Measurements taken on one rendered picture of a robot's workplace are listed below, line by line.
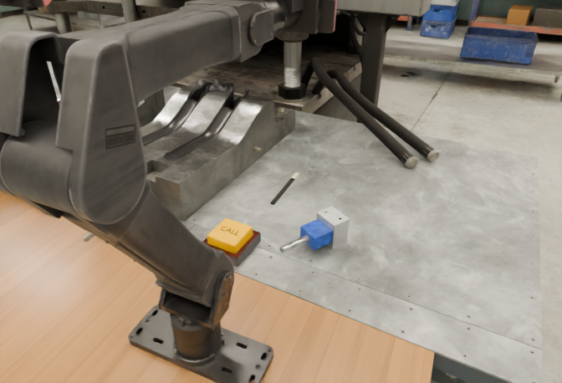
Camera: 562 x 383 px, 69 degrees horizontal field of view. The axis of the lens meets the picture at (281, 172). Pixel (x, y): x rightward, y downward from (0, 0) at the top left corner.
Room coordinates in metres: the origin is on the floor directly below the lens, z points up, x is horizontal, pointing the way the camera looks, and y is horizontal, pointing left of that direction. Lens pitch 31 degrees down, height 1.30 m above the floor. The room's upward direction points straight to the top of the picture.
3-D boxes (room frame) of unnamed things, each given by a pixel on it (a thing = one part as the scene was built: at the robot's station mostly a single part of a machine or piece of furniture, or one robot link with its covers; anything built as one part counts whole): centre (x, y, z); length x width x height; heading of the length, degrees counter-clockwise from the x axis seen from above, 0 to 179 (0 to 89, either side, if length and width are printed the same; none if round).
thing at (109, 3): (1.99, 0.29, 0.96); 1.29 x 0.83 x 0.18; 62
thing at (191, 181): (0.93, 0.19, 0.87); 0.50 x 0.26 x 0.14; 152
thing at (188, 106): (0.93, 0.21, 0.92); 0.35 x 0.16 x 0.09; 152
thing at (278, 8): (0.56, 0.03, 1.21); 0.07 x 0.06 x 0.07; 156
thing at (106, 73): (0.38, 0.11, 1.17); 0.30 x 0.09 x 0.12; 156
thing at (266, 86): (1.99, 0.30, 0.76); 1.30 x 0.84 x 0.07; 62
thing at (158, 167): (0.71, 0.26, 0.87); 0.05 x 0.05 x 0.04; 62
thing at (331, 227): (0.57, -0.05, 0.83); 0.13 x 0.05 x 0.05; 124
